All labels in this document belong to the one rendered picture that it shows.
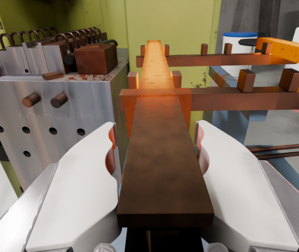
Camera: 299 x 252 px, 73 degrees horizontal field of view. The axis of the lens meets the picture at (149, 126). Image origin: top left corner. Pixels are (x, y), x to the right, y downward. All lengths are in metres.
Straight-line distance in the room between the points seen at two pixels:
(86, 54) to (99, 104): 0.14
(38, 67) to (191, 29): 0.45
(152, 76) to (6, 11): 0.76
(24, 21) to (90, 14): 0.29
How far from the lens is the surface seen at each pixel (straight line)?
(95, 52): 0.58
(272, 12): 5.78
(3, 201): 1.72
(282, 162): 0.59
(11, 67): 0.72
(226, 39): 4.07
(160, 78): 0.19
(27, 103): 0.60
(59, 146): 0.68
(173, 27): 0.67
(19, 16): 0.95
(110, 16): 1.05
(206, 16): 0.68
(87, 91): 0.55
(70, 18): 1.12
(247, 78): 0.23
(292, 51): 0.42
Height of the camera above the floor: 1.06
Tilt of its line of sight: 29 degrees down
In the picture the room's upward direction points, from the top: 2 degrees counter-clockwise
